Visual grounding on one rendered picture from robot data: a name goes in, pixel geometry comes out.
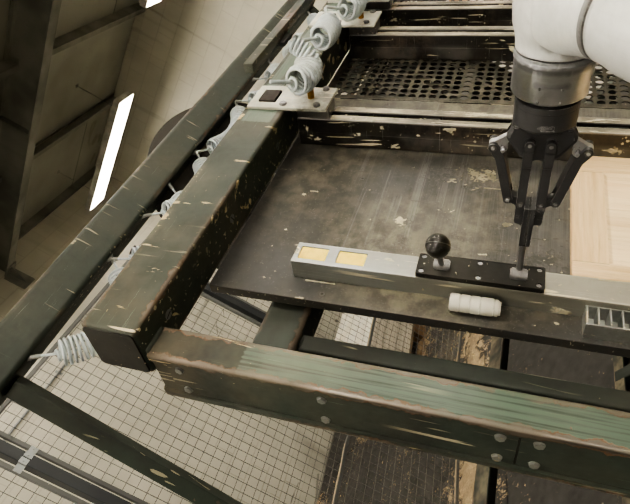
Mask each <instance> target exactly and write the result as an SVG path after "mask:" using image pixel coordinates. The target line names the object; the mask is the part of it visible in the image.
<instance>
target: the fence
mask: <svg viewBox="0 0 630 504"><path fill-rule="evenodd" d="M303 247H309V248H318V249H326V250H329V252H328V254H327V257H326V259H325V261H319V260H311V259H303V258H298V256H299V254H300V252H301V250H302V248H303ZM340 251H342V252H350V253H358V254H366V255H367V258H366V261H365V263H364V266H357V265H349V264H342V263H336V260H337V258H338V255H339V253H340ZM418 259H419V257H417V256H409V255H400V254H392V253H384V252H376V251H368V250H359V249H351V248H343V247H335V246H326V245H318V244H310V243H302V242H300V243H299V244H298V247H297V249H296V251H295V253H294V255H293V257H292V259H291V265H292V269H293V274H294V276H296V277H303V278H310V279H318V280H325V281H332V282H339V283H346V284H353V285H360V286H367V287H374V288H381V289H388V290H395V291H402V292H409V293H417V294H424V295H431V296H438V297H445V298H450V294H451V293H458V294H460V295H462V294H466V295H471V296H472V295H473V296H480V297H487V298H494V299H495V300H496V299H497V300H499V301H500V302H502V304H501V306H509V307H516V308H523V309H530V310H537V311H544V312H551V313H558V314H565V315H572V316H579V317H582V315H583V312H584V308H585V305H589V306H596V307H604V308H611V309H619V310H626V311H630V282H623V281H614V280H606V279H598V278H590V277H581V276H573V275H565V274H557V273H549V272H546V276H545V291H544V293H534V292H527V291H519V290H511V289H504V288H496V287H489V286H481V285H474V284H466V283H459V282H451V281H444V280H436V279H428V278H421V277H416V276H415V271H416V267H417V263H418Z"/></svg>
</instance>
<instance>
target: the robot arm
mask: <svg viewBox="0 0 630 504"><path fill-rule="evenodd" d="M512 23H513V27H514V32H515V47H514V50H513V57H514V58H513V67H512V76H511V85H510V86H511V90H512V92H513V94H514V95H515V102H514V110H513V118H512V123H511V124H510V125H509V127H508V129H507V132H506V133H504V134H502V135H500V136H498V135H492V136H491V137H490V140H489V146H488V150H489V151H490V153H491V154H492V156H493V157H494V158H495V161H496V166H497V172H498V177H499V182H500V187H501V193H502V198H503V202H504V203H507V204H508V203H512V204H514V205H515V213H514V223H516V224H521V228H520V236H519V246H525V247H530V241H531V235H532V229H533V225H538V226H540V225H541V224H542V221H543V215H544V212H545V208H546V207H549V206H552V207H554V208H556V207H559V206H560V204H561V202H562V201H563V199H564V197H565V195H566V193H567V192H568V190H569V188H570V186H571V184H572V183H573V181H574V179H575V177H576V175H577V174H578V172H579V170H580V168H581V166H582V165H583V164H584V163H585V162H586V161H588V160H589V159H590V158H591V157H592V156H593V155H594V146H593V141H592V140H583V139H582V138H580V137H579V136H578V129H577V127H576V124H577V119H578V115H579V110H580V105H581V100H582V99H583V98H585V97H586V96H587V95H588V93H589V87H590V83H591V79H592V76H593V74H594V71H595V66H596V63H598V64H600V65H602V66H603V67H605V68H606V69H607V70H608V71H609V72H611V73H612V74H614V75H615V76H617V77H619V78H621V79H623V80H625V81H626V82H629V83H630V0H513V3H512ZM508 142H510V143H511V145H512V146H513V148H514V149H515V150H516V152H517V153H518V154H519V156H520V157H522V164H521V171H520V178H519V185H518V191H514V190H513V186H512V180H511V174H510V169H509V163H508V157H507V152H506V151H507V149H508ZM572 146H573V148H572V155H571V156H570V158H569V160H568V162H567V164H566V166H565V168H564V170H563V171H562V173H561V175H560V177H559V179H558V181H557V183H556V185H555V187H554V188H553V190H552V192H551V193H549V194H548V190H549V184H550V179H551V173H552V169H553V164H554V160H555V159H557V158H559V157H560V156H561V155H562V154H563V153H565V152H566V151H567V150H568V149H569V148H570V147H572ZM536 160H539V161H542V167H541V173H540V179H539V185H538V191H537V197H528V196H527V191H528V184H529V178H530V172H531V167H532V161H536Z"/></svg>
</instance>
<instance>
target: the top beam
mask: <svg viewBox="0 0 630 504"><path fill-rule="evenodd" d="M349 35H350V34H349V27H342V30H341V34H340V36H339V38H338V40H337V41H336V43H335V44H334V45H333V46H332V47H330V48H329V49H327V50H325V51H320V50H318V49H317V48H315V47H314V45H313V44H312V42H311V41H308V43H309V45H308V47H307V48H306V50H307V49H308V48H309V47H310V46H312V47H313V48H312V49H311V50H310V51H312V50H314V49H315V50H316V52H315V53H318V54H319V57H320V59H321V60H322V62H323V73H322V78H321V79H320V81H319V83H318V84H317V85H316V87H321V88H323V87H324V86H327V85H328V83H329V82H330V80H331V78H332V77H333V75H334V73H335V72H336V70H337V68H338V67H339V65H340V63H341V62H342V60H343V58H344V57H345V55H346V53H347V52H348V50H349V48H350V39H349ZM306 50H305V51H306ZM295 59H296V56H294V55H293V54H290V52H288V53H287V55H286V56H285V57H284V59H283V60H282V61H281V62H280V64H279V65H278V66H277V68H276V69H275V70H274V72H273V73H272V74H271V76H270V77H269V78H268V79H267V81H266V82H265V83H264V85H263V86H286V84H270V83H269V80H285V76H286V73H287V71H288V70H289V68H290V67H292V66H293V65H294V61H295ZM297 118H298V117H297V111H288V110H262V109H248V108H247V107H246V108H245V110H244V111H243V112H242V113H241V115H240V116H239V117H238V119H237V120H236V121H235V123H234V124H233V125H232V127H231V128H230V129H229V130H228V132H227V133H226V134H225V136H224V137H223V138H222V140H221V141H220V142H219V144H218V145H217V146H216V148H215V149H214V150H213V151H212V153H211V154H210V155H209V157H208V158H207V159H206V161H205V162H204V163H203V165H202V166H201V167H200V168H199V170H198V171H197V172H196V174H195V175H194V176H193V178H192V179H191V180H190V182H189V183H188V184H187V185H186V187H185V188H184V189H183V191H182V192H181V193H180V195H179V196H178V197H177V199H176V200H175V201H174V202H173V204H172V205H171V206H170V208H169V209H168V210H167V212H166V213H165V214H164V216H163V217H162V218H161V219H160V221H159V222H158V223H157V225H156V226H155V227H154V229H153V230H152V231H151V233H150V234H149V235H148V236H147V238H146V239H145V240H144V242H143V243H142V244H141V246H140V247H139V248H138V250H137V251H136V252H135V254H134V255H133V256H132V257H131V259H130V260H129V261H128V263H127V264H126V265H125V267H124V268H123V269H122V271H121V272H120V273H119V274H118V276H117V277H116V278H115V280H114V281H113V282H112V284H111V285H110V286H109V288H108V289H107V290H106V291H105V293H104V294H103V295H102V297H101V298H100V299H99V301H98V302H97V303H96V305H95V306H94V307H93V308H92V310H91V311H90V312H89V314H88V315H87V316H86V318H85V319H84V320H83V322H82V323H81V325H82V327H83V328H82V330H83V332H84V333H85V335H86V336H87V338H88V340H89V341H90V343H91V344H92V346H93V348H94V349H95V351H96V352H97V354H98V356H99V357H100V359H101V360H102V361H103V362H104V363H106V364H110V365H115V366H120V367H124V368H129V369H134V370H138V371H143V372H150V371H151V372H152V371H154V370H155V369H156V367H155V365H154V363H153V362H151V361H149V360H148V358H147V353H146V349H147V347H148V345H149V344H150V342H151V340H152V339H153V337H154V336H155V334H156V333H157V331H158V330H159V328H160V327H161V326H162V327H163V328H164V327H165V326H166V327H168V328H174V329H179V330H180V328H181V326H182V325H183V323H184V321H185V320H186V318H187V316H188V315H189V313H190V311H191V310H192V308H193V306H194V305H195V303H196V302H197V300H198V298H199V297H200V295H201V293H202V292H203V290H204V288H205V287H206V285H207V283H208V282H209V280H210V278H211V277H212V275H213V273H214V272H215V270H216V268H217V267H218V265H219V263H220V262H221V260H222V259H223V257H224V255H225V254H226V252H227V250H228V249H229V247H230V245H231V244H232V242H233V240H234V239H235V237H236V235H237V234H238V232H239V230H240V229H241V227H242V225H243V224H244V222H245V220H246V219H247V217H248V216H249V214H250V212H251V211H252V209H253V207H254V206H255V204H256V202H257V201H258V199H259V197H260V196H261V194H262V192H263V191H264V189H265V187H266V186H267V184H268V182H269V181H270V179H271V177H272V176H273V174H274V173H275V171H276V169H277V168H278V166H279V164H280V163H281V161H282V159H283V158H284V156H285V154H286V153H287V151H288V149H289V148H290V146H291V144H292V143H293V141H294V139H295V138H296V136H297V134H298V133H299V126H298V120H297Z"/></svg>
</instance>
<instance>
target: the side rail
mask: <svg viewBox="0 0 630 504"><path fill-rule="evenodd" d="M147 358H148V360H149V361H151V362H153V363H154V365H155V367H156V368H157V370H158V372H159V374H160V376H161V378H162V380H163V382H164V384H165V386H164V390H165V392H166V393H167V394H169V395H173V396H178V397H182V398H186V399H191V400H195V401H200V402H204V403H209V404H213V405H218V406H222V407H226V408H231V409H235V410H240V411H244V412H249V413H253V414H257V415H262V416H266V417H271V418H275V419H280V420H284V421H289V422H293V423H297V424H302V425H306V426H311V427H315V428H320V429H324V430H328V431H333V432H337V433H342V434H346V435H351V436H355V437H360V438H364V439H368V440H373V441H377V442H382V443H386V444H391V445H395V446H399V447H404V448H408V449H413V450H417V451H422V452H426V453H430V454H435V455H439V456H444V457H448V458H453V459H457V460H462V461H466V462H470V463H475V464H479V465H484V466H488V467H493V468H497V469H501V470H506V471H510V472H515V473H519V474H524V475H528V476H533V477H537V478H541V479H546V480H550V481H555V482H559V483H564V484H568V485H572V486H577V487H581V488H586V489H590V490H595V491H599V492H604V493H608V494H612V495H617V496H621V497H626V498H630V412H624V411H619V410H614V409H608V408H603V407H597V406H592V405H586V404H581V403H576V402H570V401H565V400H559V399H554V398H548V397H543V396H538V395H532V394H527V393H521V392H516V391H510V390H505V389H499V388H494V387H489V386H483V385H478V384H472V383H467V382H461V381H456V380H451V379H445V378H440V377H434V376H429V375H423V374H418V373H413V372H407V371H402V370H396V369H391V368H385V367H380V366H375V365H369V364H364V363H358V362H353V361H347V360H342V359H337V358H331V357H326V356H320V355H315V354H309V353H304V352H299V351H293V350H288V349H282V348H277V347H271V346H266V345H260V344H255V343H250V342H244V341H239V340H233V339H228V338H222V337H217V336H212V335H206V334H201V333H195V332H190V331H184V330H179V329H174V328H168V327H164V329H163V331H162V333H161V334H160V336H159V337H158V339H157V341H156V342H155V344H154V345H153V347H152V349H151V350H150V352H149V353H147Z"/></svg>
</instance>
